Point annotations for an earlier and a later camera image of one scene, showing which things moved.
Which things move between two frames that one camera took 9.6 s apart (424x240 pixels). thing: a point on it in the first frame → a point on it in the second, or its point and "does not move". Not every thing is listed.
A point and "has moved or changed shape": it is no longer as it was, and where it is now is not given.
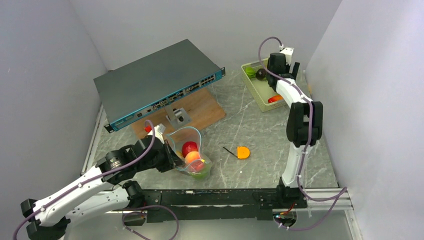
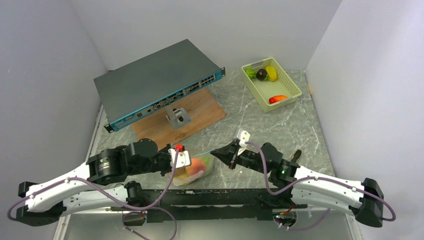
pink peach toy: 191,156 has moved or changed shape
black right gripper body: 294,70 → 248,158
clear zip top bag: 186,142 → 200,167
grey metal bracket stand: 177,115 does not move
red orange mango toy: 275,98 does not move
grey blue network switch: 126,91 does not move
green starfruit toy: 250,72 does not move
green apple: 202,174 → 209,162
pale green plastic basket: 261,89 does not move
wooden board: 202,107 does not move
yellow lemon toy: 179,153 has moved or changed shape
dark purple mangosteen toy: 260,74 does not move
